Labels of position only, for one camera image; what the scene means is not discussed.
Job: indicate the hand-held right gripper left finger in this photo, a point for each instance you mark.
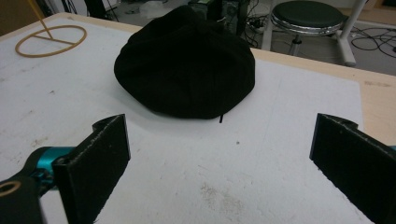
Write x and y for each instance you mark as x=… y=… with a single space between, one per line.
x=93 y=168

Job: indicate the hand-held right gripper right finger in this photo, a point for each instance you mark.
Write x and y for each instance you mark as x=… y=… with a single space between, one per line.
x=355 y=165

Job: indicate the black beret hat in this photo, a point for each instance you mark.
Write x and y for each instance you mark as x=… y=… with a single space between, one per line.
x=185 y=67

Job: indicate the white mat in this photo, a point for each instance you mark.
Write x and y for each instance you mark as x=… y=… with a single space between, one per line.
x=199 y=137

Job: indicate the round black stool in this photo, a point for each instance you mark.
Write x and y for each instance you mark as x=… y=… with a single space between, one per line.
x=345 y=34
x=306 y=18

